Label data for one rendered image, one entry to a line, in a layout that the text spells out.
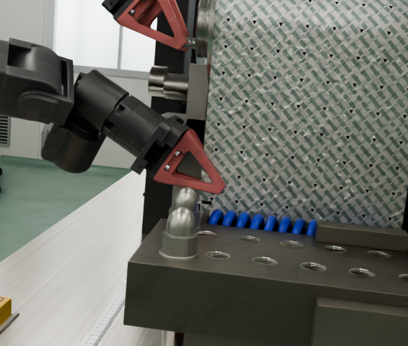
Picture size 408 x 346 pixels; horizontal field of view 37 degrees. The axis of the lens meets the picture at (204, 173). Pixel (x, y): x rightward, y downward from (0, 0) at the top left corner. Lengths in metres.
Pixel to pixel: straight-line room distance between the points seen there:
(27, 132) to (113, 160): 0.98
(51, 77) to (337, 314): 0.39
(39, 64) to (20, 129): 6.16
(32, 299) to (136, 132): 0.25
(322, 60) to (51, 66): 0.30
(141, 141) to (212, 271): 0.22
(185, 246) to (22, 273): 0.38
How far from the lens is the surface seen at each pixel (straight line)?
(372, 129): 0.71
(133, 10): 0.73
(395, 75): 0.71
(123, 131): 0.70
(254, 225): 0.68
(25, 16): 6.80
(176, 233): 0.55
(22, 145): 6.86
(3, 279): 0.87
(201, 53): 0.75
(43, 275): 0.88
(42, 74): 0.68
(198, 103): 0.78
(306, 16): 0.70
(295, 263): 0.58
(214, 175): 0.70
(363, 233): 0.66
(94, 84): 0.71
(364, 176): 0.71
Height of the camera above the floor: 1.20
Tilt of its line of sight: 10 degrees down
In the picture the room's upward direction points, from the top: 5 degrees clockwise
